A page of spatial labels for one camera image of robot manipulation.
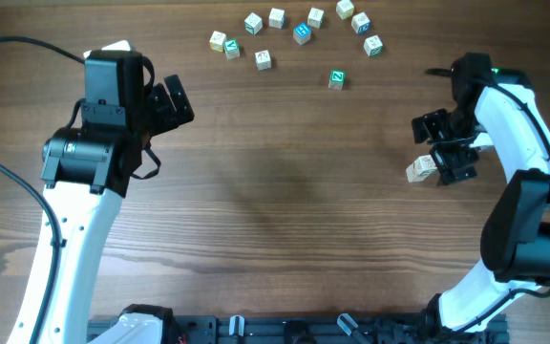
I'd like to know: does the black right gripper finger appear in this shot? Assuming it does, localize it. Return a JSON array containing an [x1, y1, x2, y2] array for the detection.
[[430, 145, 478, 185], [411, 109, 449, 144]]

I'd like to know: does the wooden block yellow K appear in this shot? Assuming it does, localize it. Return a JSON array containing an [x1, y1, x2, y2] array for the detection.
[[406, 155, 438, 183]]

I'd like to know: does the wooden block blue H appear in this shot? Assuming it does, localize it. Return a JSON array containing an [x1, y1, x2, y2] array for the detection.
[[293, 23, 312, 45]]

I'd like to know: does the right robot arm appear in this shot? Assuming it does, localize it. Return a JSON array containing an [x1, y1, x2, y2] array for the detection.
[[412, 53, 550, 342]]

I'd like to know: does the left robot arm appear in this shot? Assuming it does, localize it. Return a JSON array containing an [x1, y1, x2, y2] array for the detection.
[[9, 50, 195, 343]]

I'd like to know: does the wooden block yellow edge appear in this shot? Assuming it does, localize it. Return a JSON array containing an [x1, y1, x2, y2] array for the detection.
[[209, 31, 227, 53]]

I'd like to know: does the wooden block green V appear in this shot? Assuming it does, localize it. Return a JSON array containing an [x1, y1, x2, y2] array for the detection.
[[223, 38, 241, 59]]

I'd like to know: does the wooden block drawing top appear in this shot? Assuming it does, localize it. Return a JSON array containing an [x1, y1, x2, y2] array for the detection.
[[255, 50, 272, 71]]

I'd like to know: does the wooden block green side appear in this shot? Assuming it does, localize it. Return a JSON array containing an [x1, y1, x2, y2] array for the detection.
[[363, 34, 384, 56]]

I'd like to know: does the wooden block green Z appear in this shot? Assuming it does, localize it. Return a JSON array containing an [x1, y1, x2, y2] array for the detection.
[[328, 70, 346, 90]]

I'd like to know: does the wooden block teal side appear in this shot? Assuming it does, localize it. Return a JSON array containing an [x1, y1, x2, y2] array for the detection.
[[243, 12, 263, 35]]

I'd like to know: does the wooden block blue side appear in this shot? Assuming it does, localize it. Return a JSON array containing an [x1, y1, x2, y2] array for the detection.
[[351, 12, 370, 34]]

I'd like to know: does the wooden block yellow side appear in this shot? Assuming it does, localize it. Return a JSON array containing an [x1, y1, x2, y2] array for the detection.
[[336, 0, 355, 20]]

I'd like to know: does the plain wooden picture block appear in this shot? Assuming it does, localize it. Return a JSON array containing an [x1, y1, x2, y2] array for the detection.
[[307, 8, 325, 29]]

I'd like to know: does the left camera cable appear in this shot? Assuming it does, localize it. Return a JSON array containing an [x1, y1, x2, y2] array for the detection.
[[0, 35, 87, 344]]

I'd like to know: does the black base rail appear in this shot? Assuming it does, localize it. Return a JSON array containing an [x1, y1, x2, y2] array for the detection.
[[86, 312, 510, 344]]

